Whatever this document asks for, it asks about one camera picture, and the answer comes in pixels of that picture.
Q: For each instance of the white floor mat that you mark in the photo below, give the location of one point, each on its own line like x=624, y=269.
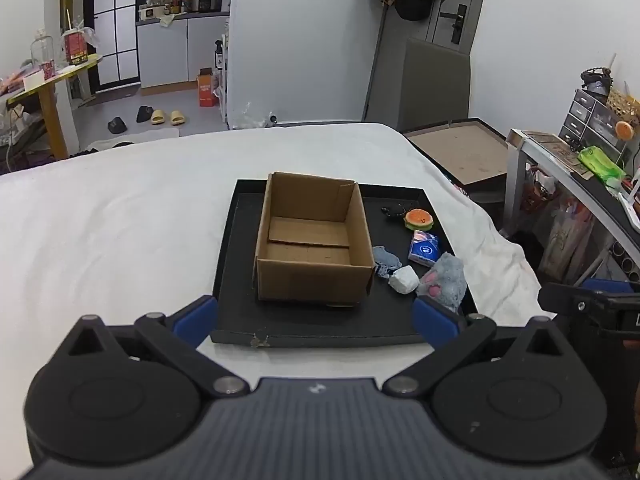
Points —
x=145, y=136

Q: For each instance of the orange ball toy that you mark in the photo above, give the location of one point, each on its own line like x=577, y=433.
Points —
x=625, y=130

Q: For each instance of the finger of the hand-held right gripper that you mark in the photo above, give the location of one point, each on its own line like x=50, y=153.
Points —
x=565, y=300
x=607, y=285

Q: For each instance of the woven basket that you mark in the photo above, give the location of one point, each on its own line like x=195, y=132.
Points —
x=625, y=105

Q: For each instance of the dark doormat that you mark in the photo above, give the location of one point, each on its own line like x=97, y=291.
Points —
x=112, y=96

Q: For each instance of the orange green toy slice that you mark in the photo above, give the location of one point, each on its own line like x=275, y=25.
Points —
x=419, y=220

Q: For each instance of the grey drawer organiser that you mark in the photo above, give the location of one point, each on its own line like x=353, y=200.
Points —
x=590, y=120

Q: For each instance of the small red carton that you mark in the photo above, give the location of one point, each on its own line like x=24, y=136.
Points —
x=48, y=70

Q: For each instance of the blue tissue packet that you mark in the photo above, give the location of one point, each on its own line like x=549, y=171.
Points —
x=424, y=249

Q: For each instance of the spray bottle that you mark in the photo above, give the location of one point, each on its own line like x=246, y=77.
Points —
x=218, y=55

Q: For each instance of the glass jar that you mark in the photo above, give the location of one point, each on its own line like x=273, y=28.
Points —
x=42, y=47

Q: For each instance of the black round object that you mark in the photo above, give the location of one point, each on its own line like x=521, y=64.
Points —
x=597, y=81

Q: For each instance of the red carton box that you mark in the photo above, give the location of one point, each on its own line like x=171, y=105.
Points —
x=75, y=47

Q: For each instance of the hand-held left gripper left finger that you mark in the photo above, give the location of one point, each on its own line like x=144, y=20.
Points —
x=194, y=319

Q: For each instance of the white object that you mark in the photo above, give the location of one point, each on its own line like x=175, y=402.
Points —
x=404, y=280

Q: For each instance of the orange cardboard box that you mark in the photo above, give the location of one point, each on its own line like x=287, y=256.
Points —
x=205, y=90

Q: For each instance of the clear plastic bag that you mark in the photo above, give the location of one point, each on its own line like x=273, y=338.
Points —
x=250, y=117

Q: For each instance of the brown board with black frame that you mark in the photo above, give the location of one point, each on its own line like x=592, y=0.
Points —
x=465, y=155

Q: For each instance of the grey upholstered panel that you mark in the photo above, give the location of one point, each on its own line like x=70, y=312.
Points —
x=425, y=90

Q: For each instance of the black-framed sliding door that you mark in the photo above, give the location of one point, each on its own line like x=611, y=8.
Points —
x=117, y=30

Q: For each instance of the white flat box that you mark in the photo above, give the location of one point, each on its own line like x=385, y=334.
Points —
x=34, y=81

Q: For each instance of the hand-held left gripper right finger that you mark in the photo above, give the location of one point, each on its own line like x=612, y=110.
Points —
x=434, y=324

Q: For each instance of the blue-grey small cloth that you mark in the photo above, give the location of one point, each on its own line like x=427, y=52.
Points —
x=386, y=261

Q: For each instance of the yellow wooden table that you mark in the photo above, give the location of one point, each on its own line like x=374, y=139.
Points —
x=50, y=110

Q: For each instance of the black tray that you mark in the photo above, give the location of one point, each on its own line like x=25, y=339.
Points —
x=235, y=270

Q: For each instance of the black door lock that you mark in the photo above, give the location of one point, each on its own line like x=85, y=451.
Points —
x=459, y=22

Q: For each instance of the brown cardboard box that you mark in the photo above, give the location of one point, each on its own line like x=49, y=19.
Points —
x=310, y=280

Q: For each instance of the black-topped side desk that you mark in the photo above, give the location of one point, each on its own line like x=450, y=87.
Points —
x=595, y=190

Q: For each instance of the white kitchen cabinet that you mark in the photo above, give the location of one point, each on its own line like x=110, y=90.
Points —
x=165, y=55

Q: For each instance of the black slipper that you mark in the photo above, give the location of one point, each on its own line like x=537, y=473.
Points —
x=117, y=125
x=144, y=114

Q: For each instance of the black kitchen appliance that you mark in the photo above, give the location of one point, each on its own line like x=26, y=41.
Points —
x=206, y=1

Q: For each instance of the green packet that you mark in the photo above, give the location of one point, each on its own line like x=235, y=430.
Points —
x=600, y=164

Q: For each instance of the white cloth on counter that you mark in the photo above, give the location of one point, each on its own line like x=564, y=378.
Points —
x=167, y=19

